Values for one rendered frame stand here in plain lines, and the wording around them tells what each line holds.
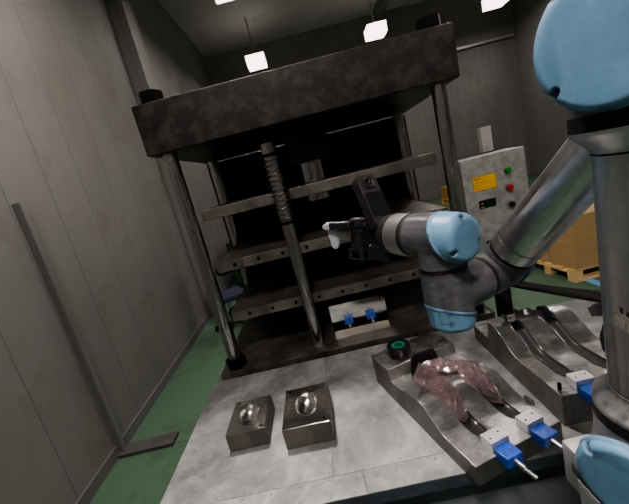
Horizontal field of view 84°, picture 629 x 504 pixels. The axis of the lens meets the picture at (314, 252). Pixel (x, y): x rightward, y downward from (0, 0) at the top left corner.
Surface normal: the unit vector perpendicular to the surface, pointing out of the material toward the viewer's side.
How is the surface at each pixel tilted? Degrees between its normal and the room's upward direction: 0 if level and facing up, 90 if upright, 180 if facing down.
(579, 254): 90
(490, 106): 90
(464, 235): 90
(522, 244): 105
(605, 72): 83
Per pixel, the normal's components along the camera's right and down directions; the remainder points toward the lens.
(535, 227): -0.63, 0.54
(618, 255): -0.95, 0.27
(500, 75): 0.04, 0.21
